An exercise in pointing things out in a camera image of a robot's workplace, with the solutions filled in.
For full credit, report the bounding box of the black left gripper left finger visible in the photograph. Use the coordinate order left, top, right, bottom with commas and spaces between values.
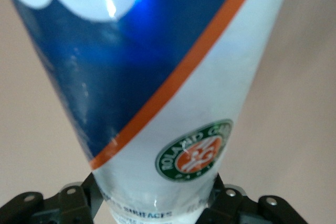
0, 173, 105, 224

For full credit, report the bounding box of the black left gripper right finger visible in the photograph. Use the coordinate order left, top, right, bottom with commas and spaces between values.
199, 173, 308, 224

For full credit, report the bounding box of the blue white tennis ball can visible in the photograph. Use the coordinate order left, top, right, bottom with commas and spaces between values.
0, 0, 295, 224

